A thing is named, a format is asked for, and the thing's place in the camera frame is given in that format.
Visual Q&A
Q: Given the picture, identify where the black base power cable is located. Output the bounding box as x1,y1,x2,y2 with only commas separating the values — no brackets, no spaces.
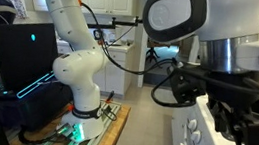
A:
17,124,69,145

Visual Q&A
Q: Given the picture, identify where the dark pedestal side table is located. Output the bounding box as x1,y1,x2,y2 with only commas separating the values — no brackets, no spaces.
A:
144,39,172,67

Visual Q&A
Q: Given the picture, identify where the black camera stand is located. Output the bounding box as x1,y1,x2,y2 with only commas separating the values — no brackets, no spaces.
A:
86,10,145,37

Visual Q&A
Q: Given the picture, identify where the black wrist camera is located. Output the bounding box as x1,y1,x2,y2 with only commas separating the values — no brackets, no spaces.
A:
165,65,210,109

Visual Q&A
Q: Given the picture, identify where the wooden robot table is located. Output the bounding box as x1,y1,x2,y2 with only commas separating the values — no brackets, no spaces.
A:
8,89,132,145

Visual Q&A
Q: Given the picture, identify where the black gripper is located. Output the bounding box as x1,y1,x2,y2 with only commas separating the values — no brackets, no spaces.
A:
199,70,259,145

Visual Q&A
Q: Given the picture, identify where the red and black clamp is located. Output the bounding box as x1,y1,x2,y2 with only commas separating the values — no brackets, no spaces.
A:
103,89,117,106

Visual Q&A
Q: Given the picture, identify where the white stove knob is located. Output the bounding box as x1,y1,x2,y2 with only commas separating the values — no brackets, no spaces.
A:
186,118,199,133
189,128,204,144

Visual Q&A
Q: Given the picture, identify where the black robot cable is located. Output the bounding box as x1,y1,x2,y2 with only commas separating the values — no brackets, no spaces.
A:
67,1,259,121

